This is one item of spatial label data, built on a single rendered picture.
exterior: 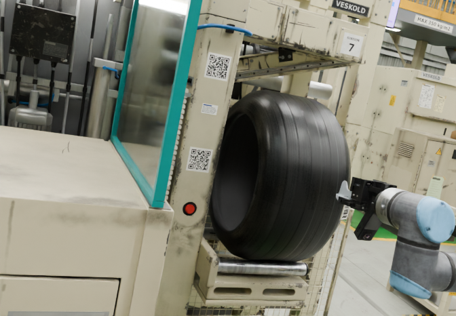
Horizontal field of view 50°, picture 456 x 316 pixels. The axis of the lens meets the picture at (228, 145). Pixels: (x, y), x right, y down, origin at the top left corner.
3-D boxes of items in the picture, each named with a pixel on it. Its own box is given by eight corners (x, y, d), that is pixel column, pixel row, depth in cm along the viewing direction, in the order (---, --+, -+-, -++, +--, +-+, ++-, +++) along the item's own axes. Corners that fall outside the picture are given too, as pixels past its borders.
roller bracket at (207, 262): (205, 288, 148) (212, 258, 147) (174, 237, 185) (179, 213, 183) (216, 288, 149) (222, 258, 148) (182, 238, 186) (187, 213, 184)
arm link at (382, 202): (413, 229, 116) (381, 226, 113) (400, 224, 121) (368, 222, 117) (420, 192, 116) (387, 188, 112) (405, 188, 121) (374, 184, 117)
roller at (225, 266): (213, 270, 151) (212, 255, 153) (207, 274, 154) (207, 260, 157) (310, 274, 164) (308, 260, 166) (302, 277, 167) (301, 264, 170)
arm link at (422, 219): (421, 245, 101) (430, 197, 101) (381, 230, 113) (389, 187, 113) (454, 248, 105) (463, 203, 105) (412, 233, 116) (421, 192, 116)
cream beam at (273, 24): (222, 31, 171) (230, -12, 169) (201, 31, 194) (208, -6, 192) (363, 64, 194) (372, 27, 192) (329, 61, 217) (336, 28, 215)
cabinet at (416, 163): (400, 239, 572) (428, 135, 554) (370, 221, 626) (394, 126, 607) (457, 243, 607) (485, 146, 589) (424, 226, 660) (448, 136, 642)
